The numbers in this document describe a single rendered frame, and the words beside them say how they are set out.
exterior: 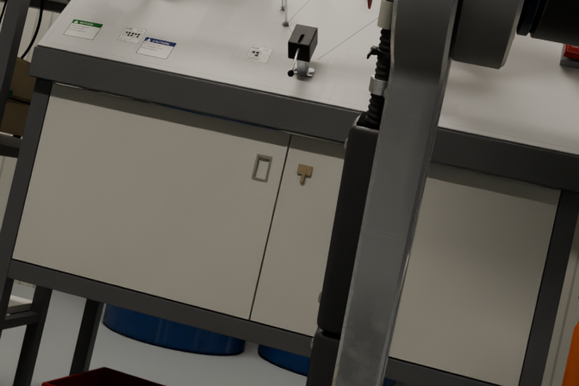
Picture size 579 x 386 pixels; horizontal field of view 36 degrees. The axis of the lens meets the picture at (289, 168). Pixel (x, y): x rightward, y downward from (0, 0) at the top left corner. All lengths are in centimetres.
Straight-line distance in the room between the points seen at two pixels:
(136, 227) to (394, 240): 143
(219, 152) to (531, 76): 67
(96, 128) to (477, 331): 91
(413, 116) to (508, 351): 134
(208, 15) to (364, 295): 153
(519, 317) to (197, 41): 88
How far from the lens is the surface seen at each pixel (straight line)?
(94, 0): 213
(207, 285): 188
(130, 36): 200
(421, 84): 50
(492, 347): 182
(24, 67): 227
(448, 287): 181
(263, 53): 193
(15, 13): 205
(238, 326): 187
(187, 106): 187
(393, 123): 51
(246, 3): 207
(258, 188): 185
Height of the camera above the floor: 68
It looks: 1 degrees up
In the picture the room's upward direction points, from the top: 13 degrees clockwise
